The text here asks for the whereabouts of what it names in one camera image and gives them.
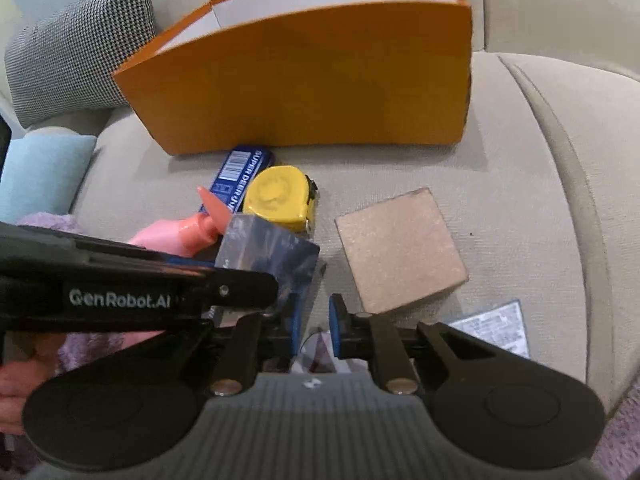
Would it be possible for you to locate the pink bottle with orange cap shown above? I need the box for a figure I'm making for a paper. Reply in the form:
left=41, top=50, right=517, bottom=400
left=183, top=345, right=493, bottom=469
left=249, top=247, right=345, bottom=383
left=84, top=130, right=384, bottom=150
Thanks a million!
left=127, top=186, right=233, bottom=261

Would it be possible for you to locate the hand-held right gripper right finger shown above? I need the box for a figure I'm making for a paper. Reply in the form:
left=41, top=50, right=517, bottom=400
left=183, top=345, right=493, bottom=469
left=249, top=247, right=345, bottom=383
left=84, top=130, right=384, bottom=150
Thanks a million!
left=327, top=294, right=481, bottom=396

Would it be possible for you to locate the white printed leaflet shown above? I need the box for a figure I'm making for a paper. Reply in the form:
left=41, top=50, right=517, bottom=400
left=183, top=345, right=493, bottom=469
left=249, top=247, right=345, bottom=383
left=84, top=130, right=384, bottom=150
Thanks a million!
left=446, top=300, right=531, bottom=359

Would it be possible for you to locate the blue barcode box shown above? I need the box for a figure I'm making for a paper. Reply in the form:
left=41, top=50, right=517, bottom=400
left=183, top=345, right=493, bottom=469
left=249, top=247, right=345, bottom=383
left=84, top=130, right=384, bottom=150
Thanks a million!
left=199, top=146, right=276, bottom=213

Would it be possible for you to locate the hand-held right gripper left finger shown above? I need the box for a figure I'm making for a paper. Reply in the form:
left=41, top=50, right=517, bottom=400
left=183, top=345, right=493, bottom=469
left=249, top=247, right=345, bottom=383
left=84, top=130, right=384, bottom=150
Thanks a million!
left=160, top=292, right=303, bottom=397

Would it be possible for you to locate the person's left hand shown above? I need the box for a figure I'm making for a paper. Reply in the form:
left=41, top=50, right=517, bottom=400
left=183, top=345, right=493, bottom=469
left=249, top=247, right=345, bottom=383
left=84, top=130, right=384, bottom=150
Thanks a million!
left=0, top=342, right=62, bottom=436

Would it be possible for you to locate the beige sofa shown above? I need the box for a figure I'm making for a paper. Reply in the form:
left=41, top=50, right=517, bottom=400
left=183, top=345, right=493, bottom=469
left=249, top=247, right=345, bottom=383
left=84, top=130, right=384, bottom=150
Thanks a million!
left=0, top=0, right=640, bottom=416

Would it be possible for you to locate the light blue pillow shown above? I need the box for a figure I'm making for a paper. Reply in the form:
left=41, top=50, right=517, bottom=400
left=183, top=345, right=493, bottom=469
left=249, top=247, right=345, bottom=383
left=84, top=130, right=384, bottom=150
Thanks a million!
left=0, top=135, right=98, bottom=226

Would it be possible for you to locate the orange-edged grey storage box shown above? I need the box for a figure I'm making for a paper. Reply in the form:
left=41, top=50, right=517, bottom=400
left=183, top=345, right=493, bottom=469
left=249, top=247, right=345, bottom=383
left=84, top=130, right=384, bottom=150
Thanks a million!
left=112, top=0, right=473, bottom=157

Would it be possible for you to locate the purple fuzzy cloth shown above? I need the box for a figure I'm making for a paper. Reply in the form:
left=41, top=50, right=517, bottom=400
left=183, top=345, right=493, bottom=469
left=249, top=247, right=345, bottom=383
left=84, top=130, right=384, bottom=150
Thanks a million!
left=15, top=211, right=126, bottom=376

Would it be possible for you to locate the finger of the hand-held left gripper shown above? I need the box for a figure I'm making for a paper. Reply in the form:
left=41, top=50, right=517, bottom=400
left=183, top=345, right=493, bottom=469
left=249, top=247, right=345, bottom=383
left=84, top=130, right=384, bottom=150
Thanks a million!
left=200, top=267, right=279, bottom=319

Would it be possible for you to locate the houndstooth pillow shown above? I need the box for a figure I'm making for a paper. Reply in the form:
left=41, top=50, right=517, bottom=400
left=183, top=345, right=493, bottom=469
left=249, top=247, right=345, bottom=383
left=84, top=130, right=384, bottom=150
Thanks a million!
left=4, top=0, right=157, bottom=128

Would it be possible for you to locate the yellow tape measure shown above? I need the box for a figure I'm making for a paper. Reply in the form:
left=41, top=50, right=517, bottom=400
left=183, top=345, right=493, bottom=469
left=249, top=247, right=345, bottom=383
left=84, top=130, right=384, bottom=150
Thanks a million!
left=243, top=164, right=320, bottom=233

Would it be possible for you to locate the dark picture card box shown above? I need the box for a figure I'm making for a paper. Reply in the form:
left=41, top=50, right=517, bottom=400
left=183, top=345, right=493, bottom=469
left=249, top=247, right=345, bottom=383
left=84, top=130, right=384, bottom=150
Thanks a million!
left=215, top=213, right=321, bottom=331

